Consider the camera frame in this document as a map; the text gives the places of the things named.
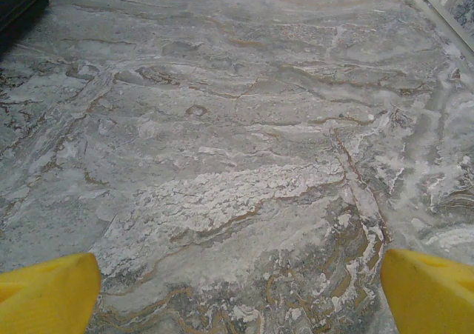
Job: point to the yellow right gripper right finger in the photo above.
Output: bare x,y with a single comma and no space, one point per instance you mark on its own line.
429,293

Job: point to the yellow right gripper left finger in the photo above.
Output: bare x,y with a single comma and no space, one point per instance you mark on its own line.
44,297

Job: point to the black hard case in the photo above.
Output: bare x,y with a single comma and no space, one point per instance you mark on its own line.
18,4

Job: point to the aluminium side frame rail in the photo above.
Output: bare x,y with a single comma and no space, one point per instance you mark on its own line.
444,0

